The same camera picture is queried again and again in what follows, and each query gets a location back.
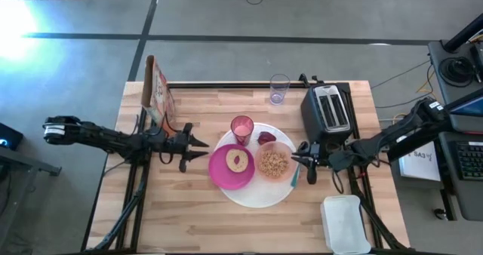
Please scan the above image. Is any laptop with blue screen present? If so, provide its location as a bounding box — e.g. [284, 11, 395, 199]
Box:
[439, 88, 483, 134]

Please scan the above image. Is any black toaster power cord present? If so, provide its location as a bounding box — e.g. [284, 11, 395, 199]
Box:
[297, 72, 321, 86]

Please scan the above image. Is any grey floor cable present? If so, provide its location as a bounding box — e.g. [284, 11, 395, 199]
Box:
[369, 60, 431, 90]

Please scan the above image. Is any blue plastic spoon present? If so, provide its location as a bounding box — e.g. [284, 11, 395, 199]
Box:
[290, 165, 302, 189]

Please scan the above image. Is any large white round plate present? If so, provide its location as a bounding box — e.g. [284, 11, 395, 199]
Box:
[214, 122, 302, 210]

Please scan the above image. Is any white rectangular plastic tray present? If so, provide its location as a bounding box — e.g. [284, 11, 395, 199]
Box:
[319, 194, 372, 255]

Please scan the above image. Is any pink plastic plate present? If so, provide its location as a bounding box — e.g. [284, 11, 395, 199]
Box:
[208, 143, 257, 191]

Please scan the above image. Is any grey desk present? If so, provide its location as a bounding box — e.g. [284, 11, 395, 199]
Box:
[427, 39, 483, 222]

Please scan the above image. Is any red translucent plastic cup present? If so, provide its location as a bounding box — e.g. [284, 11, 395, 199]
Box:
[230, 115, 255, 146]

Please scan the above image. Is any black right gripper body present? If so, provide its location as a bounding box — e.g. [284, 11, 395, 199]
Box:
[307, 141, 335, 186]

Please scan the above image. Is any black coiled cable bundle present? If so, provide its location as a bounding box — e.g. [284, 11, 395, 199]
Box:
[438, 56, 477, 88]

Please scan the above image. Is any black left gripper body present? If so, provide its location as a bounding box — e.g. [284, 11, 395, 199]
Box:
[160, 121, 194, 174]

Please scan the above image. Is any black box with blue light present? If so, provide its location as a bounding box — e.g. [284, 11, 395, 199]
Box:
[0, 122, 24, 152]

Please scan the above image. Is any round brown bagel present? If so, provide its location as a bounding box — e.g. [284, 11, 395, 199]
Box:
[225, 148, 250, 174]

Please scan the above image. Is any black aluminium table frame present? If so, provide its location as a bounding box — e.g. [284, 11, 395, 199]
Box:
[81, 73, 412, 254]

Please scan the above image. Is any pumpkin cereal box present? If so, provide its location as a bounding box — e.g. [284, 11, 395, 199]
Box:
[140, 54, 177, 126]

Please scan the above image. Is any yellow cable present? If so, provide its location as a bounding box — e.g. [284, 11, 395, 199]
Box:
[392, 64, 442, 122]

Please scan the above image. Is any black computer keyboard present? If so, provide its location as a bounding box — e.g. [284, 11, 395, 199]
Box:
[454, 141, 483, 181]

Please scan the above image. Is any black two-slot toaster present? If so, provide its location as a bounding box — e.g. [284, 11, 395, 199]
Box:
[300, 83, 355, 145]

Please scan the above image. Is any clear glass tumbler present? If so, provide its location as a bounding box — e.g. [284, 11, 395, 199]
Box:
[269, 73, 291, 106]

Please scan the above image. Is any grey metal stand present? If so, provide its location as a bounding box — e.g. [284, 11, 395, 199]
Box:
[0, 145, 62, 248]

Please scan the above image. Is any cereal rings heap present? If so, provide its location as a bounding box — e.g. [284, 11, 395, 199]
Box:
[258, 149, 291, 179]

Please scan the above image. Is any white paper sheet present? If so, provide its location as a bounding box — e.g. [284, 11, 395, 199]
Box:
[398, 136, 441, 183]

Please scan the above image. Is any peach plastic bowl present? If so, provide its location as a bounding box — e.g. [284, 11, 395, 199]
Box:
[254, 140, 299, 183]

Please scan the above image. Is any red apple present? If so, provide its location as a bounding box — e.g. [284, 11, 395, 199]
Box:
[257, 131, 277, 146]

